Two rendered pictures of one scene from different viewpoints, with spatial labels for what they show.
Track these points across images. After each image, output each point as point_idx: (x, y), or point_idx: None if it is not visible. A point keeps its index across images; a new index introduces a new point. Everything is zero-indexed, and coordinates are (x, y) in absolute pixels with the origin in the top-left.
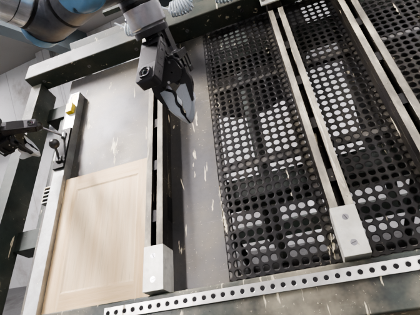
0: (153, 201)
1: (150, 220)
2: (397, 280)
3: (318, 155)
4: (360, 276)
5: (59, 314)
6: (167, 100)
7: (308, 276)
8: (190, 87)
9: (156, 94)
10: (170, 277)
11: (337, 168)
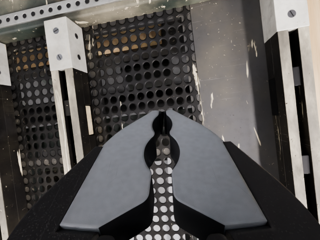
0: (302, 101)
1: (302, 66)
2: (35, 3)
3: (75, 133)
4: (59, 3)
5: None
6: (221, 168)
7: (102, 1)
8: (54, 196)
9: (296, 222)
10: (264, 3)
11: (59, 113)
